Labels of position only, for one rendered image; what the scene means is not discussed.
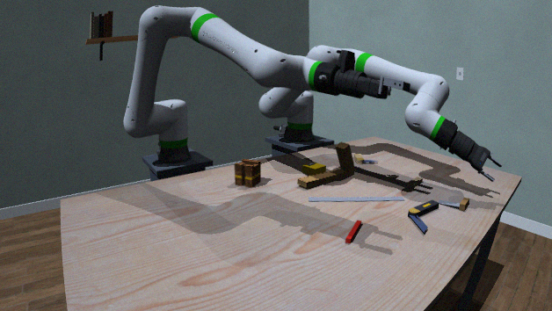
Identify red rectangular bar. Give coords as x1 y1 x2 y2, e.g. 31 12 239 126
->
345 221 361 243

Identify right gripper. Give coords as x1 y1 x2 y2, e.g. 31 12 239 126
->
314 50 410 99

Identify black sliding bevel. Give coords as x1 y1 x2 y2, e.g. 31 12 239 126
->
408 200 439 232

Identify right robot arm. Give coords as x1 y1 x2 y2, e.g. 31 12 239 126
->
124 5 323 163

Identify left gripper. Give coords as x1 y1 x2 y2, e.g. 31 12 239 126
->
433 119 503 182

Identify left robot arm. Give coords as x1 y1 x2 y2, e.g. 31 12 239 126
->
259 45 449 142

